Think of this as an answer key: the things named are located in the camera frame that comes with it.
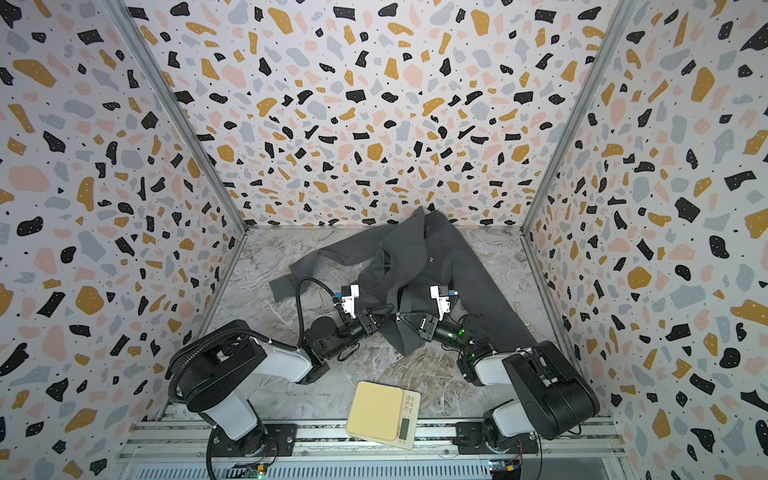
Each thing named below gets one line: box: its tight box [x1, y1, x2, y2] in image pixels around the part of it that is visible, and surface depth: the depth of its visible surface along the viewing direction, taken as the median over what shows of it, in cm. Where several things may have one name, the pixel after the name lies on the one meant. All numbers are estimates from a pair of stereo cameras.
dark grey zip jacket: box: [270, 207, 537, 356], surface depth 104 cm
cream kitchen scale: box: [345, 381, 421, 450], surface depth 78 cm
